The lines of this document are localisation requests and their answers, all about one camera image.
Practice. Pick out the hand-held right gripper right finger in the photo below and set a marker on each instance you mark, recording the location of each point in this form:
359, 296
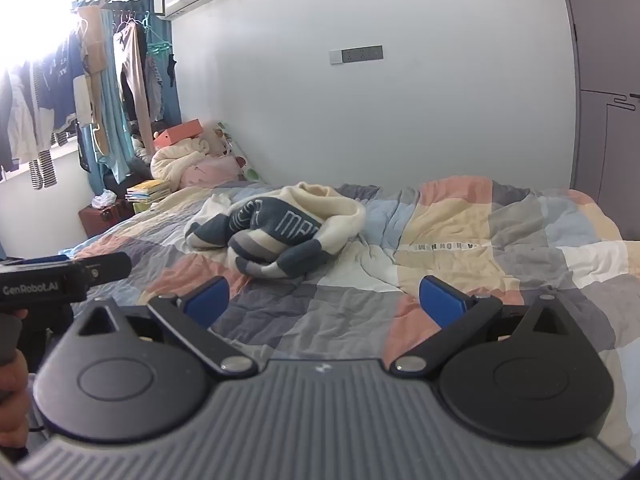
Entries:
442, 302

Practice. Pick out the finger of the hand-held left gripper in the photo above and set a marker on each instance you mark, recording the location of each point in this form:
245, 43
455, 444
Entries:
47, 259
107, 265

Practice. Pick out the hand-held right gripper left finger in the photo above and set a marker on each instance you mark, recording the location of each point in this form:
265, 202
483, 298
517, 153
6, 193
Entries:
207, 297

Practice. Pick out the hanging clothes on rack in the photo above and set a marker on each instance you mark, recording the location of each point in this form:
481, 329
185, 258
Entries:
112, 125

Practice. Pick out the green clothes hanger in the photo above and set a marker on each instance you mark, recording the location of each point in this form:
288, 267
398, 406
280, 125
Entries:
159, 49

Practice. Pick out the person's left hand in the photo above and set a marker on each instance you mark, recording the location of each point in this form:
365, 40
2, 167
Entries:
14, 400

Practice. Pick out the brown trunk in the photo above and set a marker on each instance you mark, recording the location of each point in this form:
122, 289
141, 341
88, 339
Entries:
105, 220

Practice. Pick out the patchwork quilt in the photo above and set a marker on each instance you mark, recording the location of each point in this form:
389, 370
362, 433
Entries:
450, 240

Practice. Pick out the white plastic bag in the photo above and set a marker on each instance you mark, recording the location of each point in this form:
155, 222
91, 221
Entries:
104, 200

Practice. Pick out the stack of books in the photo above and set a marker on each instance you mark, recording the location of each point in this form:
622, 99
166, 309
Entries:
149, 191

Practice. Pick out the striped hanging garment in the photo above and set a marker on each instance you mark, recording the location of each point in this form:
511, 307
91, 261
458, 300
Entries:
42, 170

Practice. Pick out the cream fleece blanket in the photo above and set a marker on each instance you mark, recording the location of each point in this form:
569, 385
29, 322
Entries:
172, 162

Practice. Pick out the fruit print pillow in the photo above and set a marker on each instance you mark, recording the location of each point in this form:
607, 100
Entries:
245, 162

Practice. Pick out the white hanging shirt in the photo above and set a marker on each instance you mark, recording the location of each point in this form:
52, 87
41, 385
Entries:
27, 120

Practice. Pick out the orange box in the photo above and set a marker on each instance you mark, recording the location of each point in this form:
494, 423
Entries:
180, 132

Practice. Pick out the plush toy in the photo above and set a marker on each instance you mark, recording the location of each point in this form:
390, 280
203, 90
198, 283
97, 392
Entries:
217, 142

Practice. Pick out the navy hanging shirt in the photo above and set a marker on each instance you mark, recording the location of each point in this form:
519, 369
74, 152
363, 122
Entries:
65, 85

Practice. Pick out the brown hanging garment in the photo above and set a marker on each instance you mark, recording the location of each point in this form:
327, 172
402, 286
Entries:
134, 85

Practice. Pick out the beige hanging trousers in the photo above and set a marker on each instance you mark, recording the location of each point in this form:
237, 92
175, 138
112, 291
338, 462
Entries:
95, 60

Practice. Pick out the small black hanging garment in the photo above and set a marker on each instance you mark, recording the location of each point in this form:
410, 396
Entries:
171, 67

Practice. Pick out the grey door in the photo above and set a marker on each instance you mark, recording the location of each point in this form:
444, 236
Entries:
610, 35

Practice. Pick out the grey wall socket panel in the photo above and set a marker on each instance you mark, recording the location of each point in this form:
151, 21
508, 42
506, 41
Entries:
356, 55

